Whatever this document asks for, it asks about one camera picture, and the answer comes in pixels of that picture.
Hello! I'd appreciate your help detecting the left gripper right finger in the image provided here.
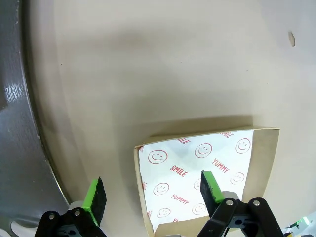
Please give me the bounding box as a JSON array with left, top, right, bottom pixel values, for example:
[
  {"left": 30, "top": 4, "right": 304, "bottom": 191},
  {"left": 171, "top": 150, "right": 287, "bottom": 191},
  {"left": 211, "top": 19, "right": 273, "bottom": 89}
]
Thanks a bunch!
[{"left": 197, "top": 170, "right": 282, "bottom": 237}]

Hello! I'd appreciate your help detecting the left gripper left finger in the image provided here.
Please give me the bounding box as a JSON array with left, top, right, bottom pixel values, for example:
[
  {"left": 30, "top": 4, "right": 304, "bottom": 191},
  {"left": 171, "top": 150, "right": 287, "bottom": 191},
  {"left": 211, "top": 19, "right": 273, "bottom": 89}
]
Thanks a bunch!
[{"left": 34, "top": 176, "right": 108, "bottom": 237}]

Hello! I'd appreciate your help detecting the square brown cardboard box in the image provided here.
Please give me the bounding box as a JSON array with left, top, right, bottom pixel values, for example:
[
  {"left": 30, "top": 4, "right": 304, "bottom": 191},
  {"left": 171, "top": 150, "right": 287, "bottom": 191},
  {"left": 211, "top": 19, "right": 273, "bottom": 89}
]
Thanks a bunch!
[{"left": 133, "top": 127, "right": 281, "bottom": 236}]

